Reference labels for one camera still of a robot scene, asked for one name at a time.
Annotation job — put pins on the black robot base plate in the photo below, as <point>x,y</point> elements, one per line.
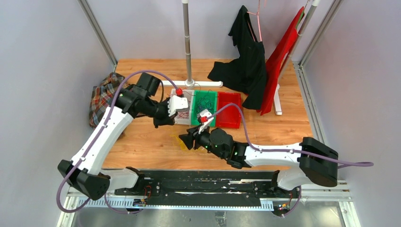
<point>207,188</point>

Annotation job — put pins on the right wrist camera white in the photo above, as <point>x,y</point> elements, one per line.
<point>205,118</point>

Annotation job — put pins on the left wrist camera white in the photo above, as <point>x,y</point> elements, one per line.
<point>175,104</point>

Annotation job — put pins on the aluminium frame rail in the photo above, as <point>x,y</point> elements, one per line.
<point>98,31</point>

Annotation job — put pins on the red plastic bin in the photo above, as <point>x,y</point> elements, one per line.
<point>230,117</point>

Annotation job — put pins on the black t-shirt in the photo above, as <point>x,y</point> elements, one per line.
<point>247,73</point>

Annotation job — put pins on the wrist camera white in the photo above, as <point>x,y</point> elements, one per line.
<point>175,104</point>
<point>205,118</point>

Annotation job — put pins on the red t-shirt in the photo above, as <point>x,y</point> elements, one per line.
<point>274,62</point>

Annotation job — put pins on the pink wire hanger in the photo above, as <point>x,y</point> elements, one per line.
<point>257,14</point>

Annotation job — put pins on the plaid flannel shirt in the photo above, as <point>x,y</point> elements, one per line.
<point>102,96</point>

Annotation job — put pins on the white plastic bin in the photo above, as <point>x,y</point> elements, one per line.
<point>184,117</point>

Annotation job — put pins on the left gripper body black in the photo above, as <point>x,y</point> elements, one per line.
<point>157,109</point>

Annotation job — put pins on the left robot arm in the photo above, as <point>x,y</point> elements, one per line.
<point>84,171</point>

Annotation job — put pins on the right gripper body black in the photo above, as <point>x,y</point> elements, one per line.
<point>202,140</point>

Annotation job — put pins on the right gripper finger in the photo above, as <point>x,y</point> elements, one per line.
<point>193,130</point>
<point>188,140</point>

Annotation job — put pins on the metal clothes rack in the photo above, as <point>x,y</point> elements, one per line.
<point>305,17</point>

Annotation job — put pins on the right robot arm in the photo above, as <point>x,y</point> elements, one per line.
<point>309,161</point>

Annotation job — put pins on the green plastic bin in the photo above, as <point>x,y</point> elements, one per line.
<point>203,100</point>

